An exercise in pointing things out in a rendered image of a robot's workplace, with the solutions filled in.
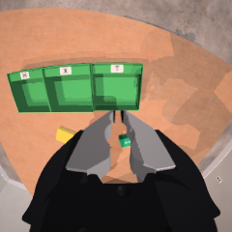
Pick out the green three-compartment bin rack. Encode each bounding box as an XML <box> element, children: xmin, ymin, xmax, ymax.
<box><xmin>7</xmin><ymin>62</ymin><xmax>143</xmax><ymax>113</ymax></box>

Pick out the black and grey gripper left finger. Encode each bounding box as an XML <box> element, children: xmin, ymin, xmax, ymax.
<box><xmin>22</xmin><ymin>109</ymin><xmax>115</xmax><ymax>225</ymax></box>

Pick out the green nine-volt battery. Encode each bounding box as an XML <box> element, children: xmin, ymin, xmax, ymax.
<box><xmin>119</xmin><ymin>134</ymin><xmax>131</xmax><ymax>148</ymax></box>

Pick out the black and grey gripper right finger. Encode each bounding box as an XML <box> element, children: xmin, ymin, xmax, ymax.
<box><xmin>121</xmin><ymin>109</ymin><xmax>220</xmax><ymax>218</ymax></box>

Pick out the yellow flat block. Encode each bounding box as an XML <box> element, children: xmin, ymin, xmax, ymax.
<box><xmin>56</xmin><ymin>127</ymin><xmax>75</xmax><ymax>143</ymax></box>

